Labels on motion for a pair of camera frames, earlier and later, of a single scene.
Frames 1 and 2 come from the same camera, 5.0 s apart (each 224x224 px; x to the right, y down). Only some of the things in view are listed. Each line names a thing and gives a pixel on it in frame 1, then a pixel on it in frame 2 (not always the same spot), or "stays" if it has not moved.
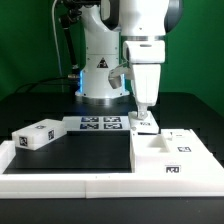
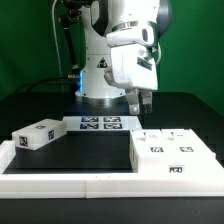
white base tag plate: x=96 y=123 stays
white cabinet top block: x=39 y=134 stays
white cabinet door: x=137 y=125 to x=151 y=143
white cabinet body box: x=171 y=151 stays
